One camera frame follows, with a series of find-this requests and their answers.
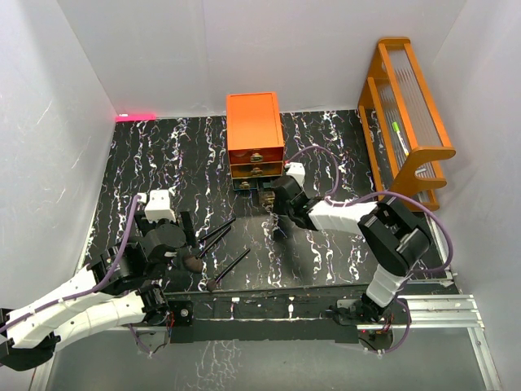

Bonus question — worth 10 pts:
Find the orange drawer cabinet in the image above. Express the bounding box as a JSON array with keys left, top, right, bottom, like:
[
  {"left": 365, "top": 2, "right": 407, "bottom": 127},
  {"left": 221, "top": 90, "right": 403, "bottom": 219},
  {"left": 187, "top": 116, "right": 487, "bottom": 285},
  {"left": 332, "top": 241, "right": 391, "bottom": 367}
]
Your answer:
[{"left": 226, "top": 92, "right": 285, "bottom": 180}]

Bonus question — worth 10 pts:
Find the green marker pen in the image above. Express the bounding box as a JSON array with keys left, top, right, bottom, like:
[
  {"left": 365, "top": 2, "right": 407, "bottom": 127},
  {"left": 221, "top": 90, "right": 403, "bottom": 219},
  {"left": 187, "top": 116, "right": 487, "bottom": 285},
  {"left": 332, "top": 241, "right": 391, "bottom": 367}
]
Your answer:
[{"left": 392, "top": 121, "right": 409, "bottom": 156}]

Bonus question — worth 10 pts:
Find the orange wooden shelf rack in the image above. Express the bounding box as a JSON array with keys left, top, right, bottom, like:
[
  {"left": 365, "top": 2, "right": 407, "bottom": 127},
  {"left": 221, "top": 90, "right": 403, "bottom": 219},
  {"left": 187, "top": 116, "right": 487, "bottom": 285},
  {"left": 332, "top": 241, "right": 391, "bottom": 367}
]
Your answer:
[{"left": 358, "top": 37, "right": 456, "bottom": 211}]

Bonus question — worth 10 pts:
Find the pink tape strip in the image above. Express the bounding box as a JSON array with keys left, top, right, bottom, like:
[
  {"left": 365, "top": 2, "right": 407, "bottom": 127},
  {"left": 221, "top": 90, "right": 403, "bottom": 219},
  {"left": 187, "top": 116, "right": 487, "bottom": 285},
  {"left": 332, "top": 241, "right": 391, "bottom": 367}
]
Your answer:
[{"left": 115, "top": 113, "right": 157, "bottom": 123}]

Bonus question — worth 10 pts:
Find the aluminium mounting rail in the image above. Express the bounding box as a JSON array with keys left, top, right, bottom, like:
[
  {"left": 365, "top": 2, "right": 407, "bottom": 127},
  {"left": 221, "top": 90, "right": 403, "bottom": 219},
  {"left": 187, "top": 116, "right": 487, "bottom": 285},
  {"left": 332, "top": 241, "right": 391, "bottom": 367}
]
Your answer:
[{"left": 30, "top": 287, "right": 502, "bottom": 390}]

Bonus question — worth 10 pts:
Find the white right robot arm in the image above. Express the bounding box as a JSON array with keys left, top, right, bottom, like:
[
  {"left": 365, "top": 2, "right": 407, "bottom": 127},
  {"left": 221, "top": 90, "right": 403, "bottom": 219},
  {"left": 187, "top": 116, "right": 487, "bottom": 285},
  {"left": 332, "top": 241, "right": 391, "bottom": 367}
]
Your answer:
[{"left": 272, "top": 175, "right": 431, "bottom": 323}]

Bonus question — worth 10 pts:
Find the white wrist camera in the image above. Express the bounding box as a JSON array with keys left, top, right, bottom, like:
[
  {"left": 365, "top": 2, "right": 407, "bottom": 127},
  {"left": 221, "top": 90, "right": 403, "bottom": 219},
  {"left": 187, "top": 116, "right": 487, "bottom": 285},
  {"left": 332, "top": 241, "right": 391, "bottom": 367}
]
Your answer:
[
  {"left": 144, "top": 190, "right": 177, "bottom": 222},
  {"left": 284, "top": 161, "right": 305, "bottom": 187}
]

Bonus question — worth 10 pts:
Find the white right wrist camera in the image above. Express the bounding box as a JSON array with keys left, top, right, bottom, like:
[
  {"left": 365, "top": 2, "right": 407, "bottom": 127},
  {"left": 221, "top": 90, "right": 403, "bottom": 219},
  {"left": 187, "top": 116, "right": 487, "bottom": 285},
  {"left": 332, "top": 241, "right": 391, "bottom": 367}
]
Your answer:
[{"left": 284, "top": 161, "right": 305, "bottom": 187}]

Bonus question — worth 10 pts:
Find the thin black makeup brush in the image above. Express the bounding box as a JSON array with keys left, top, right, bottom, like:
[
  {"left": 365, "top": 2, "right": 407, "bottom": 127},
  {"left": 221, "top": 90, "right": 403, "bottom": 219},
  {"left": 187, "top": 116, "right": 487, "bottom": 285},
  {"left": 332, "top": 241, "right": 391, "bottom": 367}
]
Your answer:
[{"left": 196, "top": 217, "right": 236, "bottom": 244}]

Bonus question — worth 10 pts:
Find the small black makeup brush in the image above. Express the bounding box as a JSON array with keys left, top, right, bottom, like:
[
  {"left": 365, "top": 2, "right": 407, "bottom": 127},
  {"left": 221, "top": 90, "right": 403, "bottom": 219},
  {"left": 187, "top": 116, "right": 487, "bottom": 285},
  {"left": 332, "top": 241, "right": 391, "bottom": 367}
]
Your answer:
[{"left": 206, "top": 248, "right": 251, "bottom": 292}]

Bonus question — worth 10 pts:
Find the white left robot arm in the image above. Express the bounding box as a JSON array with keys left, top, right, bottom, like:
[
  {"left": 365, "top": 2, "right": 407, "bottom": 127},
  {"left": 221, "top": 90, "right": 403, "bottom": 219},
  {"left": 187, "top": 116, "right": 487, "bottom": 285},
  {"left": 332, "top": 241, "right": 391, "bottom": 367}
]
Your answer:
[{"left": 1, "top": 211, "right": 195, "bottom": 371}]

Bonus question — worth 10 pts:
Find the large fluffy powder brush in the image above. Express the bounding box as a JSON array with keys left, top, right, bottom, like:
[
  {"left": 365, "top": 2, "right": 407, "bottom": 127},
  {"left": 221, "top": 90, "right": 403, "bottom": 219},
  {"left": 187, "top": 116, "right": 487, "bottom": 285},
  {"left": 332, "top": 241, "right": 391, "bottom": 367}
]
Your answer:
[{"left": 182, "top": 226, "right": 231, "bottom": 274}]

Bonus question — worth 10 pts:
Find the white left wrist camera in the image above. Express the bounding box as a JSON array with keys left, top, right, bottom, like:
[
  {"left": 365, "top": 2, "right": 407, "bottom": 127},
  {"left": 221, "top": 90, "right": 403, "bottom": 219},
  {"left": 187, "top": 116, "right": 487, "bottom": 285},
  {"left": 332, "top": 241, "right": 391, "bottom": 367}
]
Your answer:
[{"left": 144, "top": 190, "right": 177, "bottom": 222}]

